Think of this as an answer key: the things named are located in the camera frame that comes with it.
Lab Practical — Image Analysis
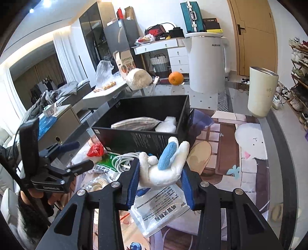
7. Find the green and white packet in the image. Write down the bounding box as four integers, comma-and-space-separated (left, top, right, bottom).
93, 152, 126, 183

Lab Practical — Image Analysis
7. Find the white dresser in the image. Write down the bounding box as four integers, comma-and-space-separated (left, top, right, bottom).
132, 37, 189, 74

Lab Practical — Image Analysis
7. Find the person's left forearm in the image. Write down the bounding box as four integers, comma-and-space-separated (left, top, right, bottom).
14, 192, 54, 250

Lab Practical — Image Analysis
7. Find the white bubble wrap pouch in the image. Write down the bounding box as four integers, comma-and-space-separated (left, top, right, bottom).
155, 116, 177, 133

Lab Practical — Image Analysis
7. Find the grey striped cloth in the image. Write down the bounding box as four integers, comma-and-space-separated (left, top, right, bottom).
111, 117, 164, 131

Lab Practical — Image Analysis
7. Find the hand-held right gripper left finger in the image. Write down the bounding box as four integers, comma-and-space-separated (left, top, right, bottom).
36, 157, 142, 250

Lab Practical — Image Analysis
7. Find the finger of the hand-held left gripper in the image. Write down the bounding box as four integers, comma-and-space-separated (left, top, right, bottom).
38, 141, 80, 166
48, 159, 95, 179

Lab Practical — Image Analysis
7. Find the white curtain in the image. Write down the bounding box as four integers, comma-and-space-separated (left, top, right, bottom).
53, 31, 73, 82

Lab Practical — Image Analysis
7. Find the clear plastic bag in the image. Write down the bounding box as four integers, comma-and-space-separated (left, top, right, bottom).
93, 60, 117, 92

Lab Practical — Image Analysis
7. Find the black and yellow box stack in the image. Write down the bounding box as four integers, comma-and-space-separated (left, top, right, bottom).
203, 18, 223, 33

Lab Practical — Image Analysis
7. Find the grey nightstand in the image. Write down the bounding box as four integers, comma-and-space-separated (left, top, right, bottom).
38, 104, 82, 145

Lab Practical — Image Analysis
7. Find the shoe rack with shoes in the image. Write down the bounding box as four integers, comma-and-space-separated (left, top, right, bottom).
287, 37, 308, 130

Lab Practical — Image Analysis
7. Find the black cardboard box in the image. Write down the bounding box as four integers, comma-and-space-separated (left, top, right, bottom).
91, 95, 195, 158

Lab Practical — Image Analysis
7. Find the printed table mat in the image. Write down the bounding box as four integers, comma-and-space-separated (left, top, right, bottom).
70, 106, 272, 250

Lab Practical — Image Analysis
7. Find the white printed medicine packet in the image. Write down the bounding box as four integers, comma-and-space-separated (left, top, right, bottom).
129, 185, 190, 238

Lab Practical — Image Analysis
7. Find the teal suitcase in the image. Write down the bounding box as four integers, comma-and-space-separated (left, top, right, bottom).
180, 1, 206, 34

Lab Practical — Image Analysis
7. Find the small green white box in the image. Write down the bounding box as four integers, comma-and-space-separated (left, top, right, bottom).
43, 106, 59, 117

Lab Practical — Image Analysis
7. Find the wooden door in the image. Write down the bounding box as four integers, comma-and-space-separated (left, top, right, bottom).
227, 0, 277, 76

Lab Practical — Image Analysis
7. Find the white round cloth bundle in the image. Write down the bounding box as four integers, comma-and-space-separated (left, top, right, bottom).
126, 68, 153, 90

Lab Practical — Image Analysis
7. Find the cream tumbler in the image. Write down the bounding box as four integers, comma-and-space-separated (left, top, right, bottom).
247, 67, 280, 118

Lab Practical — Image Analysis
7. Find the red plastic wrapper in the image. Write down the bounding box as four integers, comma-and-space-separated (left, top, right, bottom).
87, 142, 104, 158

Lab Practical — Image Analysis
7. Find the white electric kettle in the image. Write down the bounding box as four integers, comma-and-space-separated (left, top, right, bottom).
182, 32, 230, 93

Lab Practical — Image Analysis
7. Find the white and blue plush toy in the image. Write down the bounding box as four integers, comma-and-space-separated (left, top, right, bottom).
138, 137, 190, 189

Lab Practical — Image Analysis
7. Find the white cable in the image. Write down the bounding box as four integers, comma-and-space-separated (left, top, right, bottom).
113, 152, 142, 173

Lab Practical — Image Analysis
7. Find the dark glass wardrobe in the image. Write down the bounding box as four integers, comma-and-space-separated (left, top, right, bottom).
79, 1, 111, 80

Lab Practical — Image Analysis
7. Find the dark grey fridge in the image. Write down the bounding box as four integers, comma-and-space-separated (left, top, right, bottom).
103, 19, 137, 69

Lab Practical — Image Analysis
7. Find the orange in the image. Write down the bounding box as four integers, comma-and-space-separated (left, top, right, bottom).
168, 71, 184, 86

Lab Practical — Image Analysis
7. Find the white side table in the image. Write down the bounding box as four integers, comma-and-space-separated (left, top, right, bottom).
83, 83, 135, 100

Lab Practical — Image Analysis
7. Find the woven basket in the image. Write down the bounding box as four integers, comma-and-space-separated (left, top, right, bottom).
150, 54, 170, 73

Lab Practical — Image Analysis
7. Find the brown cardboard box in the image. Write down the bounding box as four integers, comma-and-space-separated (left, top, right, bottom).
125, 6, 136, 21

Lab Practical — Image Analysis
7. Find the bed with clothes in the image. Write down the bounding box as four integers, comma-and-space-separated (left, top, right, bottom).
24, 80, 90, 116

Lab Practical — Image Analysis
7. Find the bag of snacks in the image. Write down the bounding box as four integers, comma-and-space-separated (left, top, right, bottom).
136, 34, 155, 45

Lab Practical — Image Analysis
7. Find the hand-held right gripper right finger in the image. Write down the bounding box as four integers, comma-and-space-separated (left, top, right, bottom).
180, 168, 284, 250

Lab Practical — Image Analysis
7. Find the printed carton box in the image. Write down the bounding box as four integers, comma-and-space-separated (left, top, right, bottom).
113, 50, 136, 80

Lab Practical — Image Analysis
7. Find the clear packet of round pads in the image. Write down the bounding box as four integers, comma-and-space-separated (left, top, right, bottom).
82, 174, 116, 193

